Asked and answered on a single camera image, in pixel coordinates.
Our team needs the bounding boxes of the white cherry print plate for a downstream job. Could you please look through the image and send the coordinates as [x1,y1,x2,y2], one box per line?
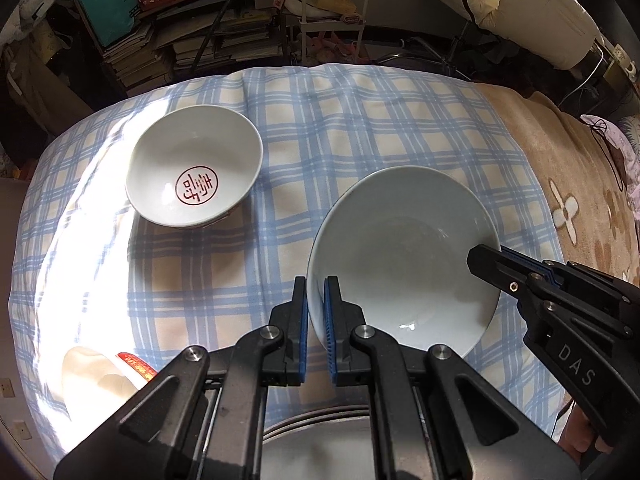
[260,410,376,480]
[263,405,372,423]

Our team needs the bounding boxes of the plain white bowl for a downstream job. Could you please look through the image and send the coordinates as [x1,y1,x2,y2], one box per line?
[306,166,501,361]

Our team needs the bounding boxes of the beige floral blanket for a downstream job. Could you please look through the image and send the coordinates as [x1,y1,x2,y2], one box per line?
[472,82,640,281]

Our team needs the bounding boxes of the red patterned bowl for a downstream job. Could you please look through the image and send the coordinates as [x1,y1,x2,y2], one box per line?
[125,106,264,228]

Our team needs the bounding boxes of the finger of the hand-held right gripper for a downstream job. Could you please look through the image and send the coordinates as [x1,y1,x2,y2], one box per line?
[500,247,640,321]
[467,244,633,343]

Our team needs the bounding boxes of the purple floral cloth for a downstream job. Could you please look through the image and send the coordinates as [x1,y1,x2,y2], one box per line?
[580,114,640,196]

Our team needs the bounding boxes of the blue plaid blanket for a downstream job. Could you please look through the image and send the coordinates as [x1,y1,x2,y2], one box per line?
[10,62,566,461]

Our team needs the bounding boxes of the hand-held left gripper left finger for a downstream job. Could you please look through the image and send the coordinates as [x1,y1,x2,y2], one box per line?
[52,276,307,480]

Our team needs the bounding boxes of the white metal cart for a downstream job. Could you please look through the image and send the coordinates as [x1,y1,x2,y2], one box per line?
[295,0,376,66]

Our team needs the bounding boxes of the pink plush toy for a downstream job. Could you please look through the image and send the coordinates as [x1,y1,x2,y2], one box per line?
[302,32,363,61]

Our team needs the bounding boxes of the white cushioned chair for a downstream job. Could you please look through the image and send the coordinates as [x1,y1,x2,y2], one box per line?
[400,0,608,68]

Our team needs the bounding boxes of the teal bag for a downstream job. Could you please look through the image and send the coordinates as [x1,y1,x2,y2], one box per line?
[79,0,142,47]

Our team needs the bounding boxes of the white bowl orange print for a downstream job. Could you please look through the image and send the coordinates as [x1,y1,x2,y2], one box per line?
[61,346,161,411]

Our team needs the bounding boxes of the stack of books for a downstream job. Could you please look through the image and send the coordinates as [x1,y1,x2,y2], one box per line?
[102,7,283,98]

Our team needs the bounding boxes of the person's right hand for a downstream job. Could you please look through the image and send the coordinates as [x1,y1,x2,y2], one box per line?
[565,404,602,466]

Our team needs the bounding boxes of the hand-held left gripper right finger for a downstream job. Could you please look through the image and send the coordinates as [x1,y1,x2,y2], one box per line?
[324,277,583,480]

